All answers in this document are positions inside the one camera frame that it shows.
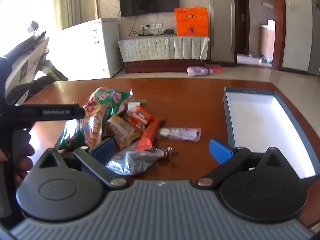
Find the large green striped chip bag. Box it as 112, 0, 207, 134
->
56, 105, 111, 151

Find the white patterned cabinet cloth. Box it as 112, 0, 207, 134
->
117, 35, 211, 62

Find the white chest freezer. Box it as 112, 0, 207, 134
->
49, 17, 124, 81

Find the grey white-lined box tray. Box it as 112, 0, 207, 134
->
223, 87, 317, 180

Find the wooden kitchen base cabinet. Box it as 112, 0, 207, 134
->
258, 24, 276, 58

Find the silver refrigerator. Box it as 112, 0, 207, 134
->
308, 4, 320, 77

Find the purple plastic bottle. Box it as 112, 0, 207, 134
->
187, 66, 213, 77

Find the silver foil snack packet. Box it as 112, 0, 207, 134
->
106, 147, 165, 176

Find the brown wooden door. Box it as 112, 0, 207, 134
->
233, 0, 251, 61

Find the person's left hand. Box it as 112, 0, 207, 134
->
14, 130, 36, 180

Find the red floor mat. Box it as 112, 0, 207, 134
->
205, 64, 222, 74

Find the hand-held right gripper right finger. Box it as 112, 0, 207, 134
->
195, 138, 284, 189

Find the twist-wrapped candy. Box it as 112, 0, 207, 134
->
161, 146, 180, 158

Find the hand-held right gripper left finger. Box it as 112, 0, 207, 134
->
37, 137, 128, 190

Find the white electric scooter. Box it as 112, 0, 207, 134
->
0, 20, 68, 104

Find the small green snack bag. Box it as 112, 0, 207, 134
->
84, 87, 133, 117

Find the clear packet with white ball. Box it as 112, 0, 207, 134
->
156, 127, 202, 142

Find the red brown snack packet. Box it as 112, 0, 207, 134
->
123, 106, 153, 132

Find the white wall socket strip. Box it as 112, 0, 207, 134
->
141, 23, 163, 30

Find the clear packet of brown snacks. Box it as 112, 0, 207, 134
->
106, 115, 143, 151

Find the orange gift box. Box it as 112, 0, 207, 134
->
174, 6, 209, 37

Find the long orange snack packet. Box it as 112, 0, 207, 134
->
136, 117, 165, 152

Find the dark wooden television cabinet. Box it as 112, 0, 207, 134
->
123, 59, 208, 74

